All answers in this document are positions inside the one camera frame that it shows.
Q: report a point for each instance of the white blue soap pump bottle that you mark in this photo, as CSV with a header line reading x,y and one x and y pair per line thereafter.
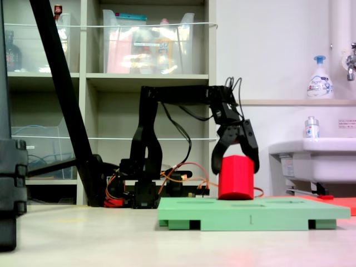
x,y
320,83

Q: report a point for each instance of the yellow label bottle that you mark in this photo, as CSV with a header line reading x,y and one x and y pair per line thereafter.
x,y
165,50

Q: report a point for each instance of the teal edged package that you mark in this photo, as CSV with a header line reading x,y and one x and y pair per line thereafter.
x,y
130,18

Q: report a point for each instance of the circuit board with connectors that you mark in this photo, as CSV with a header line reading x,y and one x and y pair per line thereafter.
x,y
204,194

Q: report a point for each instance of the bottle with red cap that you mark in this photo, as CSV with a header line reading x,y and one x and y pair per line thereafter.
x,y
58,10

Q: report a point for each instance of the beige shelf unit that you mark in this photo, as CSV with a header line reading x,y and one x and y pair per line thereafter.
x,y
212,41

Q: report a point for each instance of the dark glass bottle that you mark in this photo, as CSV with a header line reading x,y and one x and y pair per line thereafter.
x,y
12,55

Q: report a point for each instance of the clear plastic tray bin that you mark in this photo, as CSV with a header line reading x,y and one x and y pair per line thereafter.
x,y
25,133

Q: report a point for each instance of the green shape sorting board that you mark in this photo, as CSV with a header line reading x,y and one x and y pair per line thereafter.
x,y
222,219

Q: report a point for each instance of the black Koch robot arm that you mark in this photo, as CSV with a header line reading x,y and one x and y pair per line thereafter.
x,y
144,133

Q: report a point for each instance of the large clear storage bin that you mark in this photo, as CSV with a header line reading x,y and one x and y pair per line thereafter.
x,y
183,50

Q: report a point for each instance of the white sink basin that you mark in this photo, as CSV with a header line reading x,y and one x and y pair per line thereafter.
x,y
320,164

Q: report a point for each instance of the red octagonal pillar block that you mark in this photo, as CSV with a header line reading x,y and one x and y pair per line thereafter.
x,y
236,178

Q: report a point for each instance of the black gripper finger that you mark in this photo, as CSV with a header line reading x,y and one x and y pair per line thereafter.
x,y
253,153
217,160

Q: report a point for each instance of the small clear sanitizer bottle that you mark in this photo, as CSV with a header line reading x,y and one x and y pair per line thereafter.
x,y
311,129

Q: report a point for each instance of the chrome faucet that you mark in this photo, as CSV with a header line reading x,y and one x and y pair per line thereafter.
x,y
351,71

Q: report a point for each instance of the black table clamp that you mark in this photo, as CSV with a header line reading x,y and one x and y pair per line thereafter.
x,y
174,190

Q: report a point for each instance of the pink folder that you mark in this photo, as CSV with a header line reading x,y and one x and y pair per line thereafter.
x,y
119,55

